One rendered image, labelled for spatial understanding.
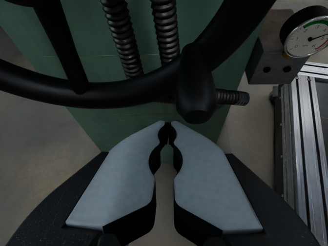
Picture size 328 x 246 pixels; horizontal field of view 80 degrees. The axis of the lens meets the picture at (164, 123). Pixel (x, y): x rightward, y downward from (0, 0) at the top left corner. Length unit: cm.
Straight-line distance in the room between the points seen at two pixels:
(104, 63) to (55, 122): 77
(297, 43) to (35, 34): 42
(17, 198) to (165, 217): 62
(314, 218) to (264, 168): 31
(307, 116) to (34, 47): 83
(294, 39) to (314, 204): 50
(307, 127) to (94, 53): 71
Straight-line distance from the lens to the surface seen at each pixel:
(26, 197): 106
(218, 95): 32
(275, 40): 40
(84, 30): 39
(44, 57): 47
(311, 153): 79
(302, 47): 36
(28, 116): 128
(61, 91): 22
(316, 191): 74
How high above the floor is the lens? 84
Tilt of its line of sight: 58 degrees down
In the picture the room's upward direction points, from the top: 6 degrees counter-clockwise
